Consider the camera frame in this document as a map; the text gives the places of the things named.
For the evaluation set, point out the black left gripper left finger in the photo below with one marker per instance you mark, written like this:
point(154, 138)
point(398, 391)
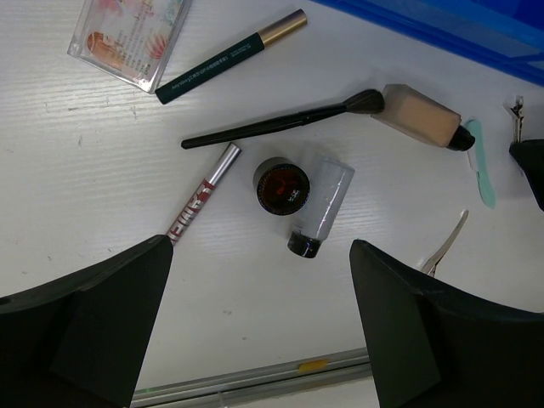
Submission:
point(81, 340)

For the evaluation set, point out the clear blush palette case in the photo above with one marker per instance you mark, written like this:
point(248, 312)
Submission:
point(129, 40)

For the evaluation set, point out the beige foundation bottle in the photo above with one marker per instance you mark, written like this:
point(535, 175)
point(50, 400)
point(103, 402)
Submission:
point(424, 119)

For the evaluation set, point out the dark green gold mascara tube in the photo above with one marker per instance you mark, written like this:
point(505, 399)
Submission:
point(232, 56)

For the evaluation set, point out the blue divided plastic bin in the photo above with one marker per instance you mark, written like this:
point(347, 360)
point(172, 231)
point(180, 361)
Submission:
point(505, 35)

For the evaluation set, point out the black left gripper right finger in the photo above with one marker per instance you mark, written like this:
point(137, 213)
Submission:
point(433, 345)

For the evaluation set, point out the clear bottle black cap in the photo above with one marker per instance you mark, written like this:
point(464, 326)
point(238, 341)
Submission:
point(329, 183)

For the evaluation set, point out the round brown cosmetic jar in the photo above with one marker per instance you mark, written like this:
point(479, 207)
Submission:
point(282, 188)

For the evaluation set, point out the silver duckbill hair clip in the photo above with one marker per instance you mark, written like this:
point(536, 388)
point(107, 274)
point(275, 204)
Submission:
point(429, 268)

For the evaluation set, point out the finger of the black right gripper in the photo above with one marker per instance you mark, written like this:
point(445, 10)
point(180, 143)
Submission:
point(529, 155)

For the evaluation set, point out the black makeup brush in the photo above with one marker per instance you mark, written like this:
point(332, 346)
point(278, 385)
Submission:
point(367, 102)

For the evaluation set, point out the mint green spatula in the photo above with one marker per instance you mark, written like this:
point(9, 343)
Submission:
point(477, 161)

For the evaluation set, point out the aluminium front rail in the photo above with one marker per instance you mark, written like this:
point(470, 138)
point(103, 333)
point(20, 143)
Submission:
point(261, 383)

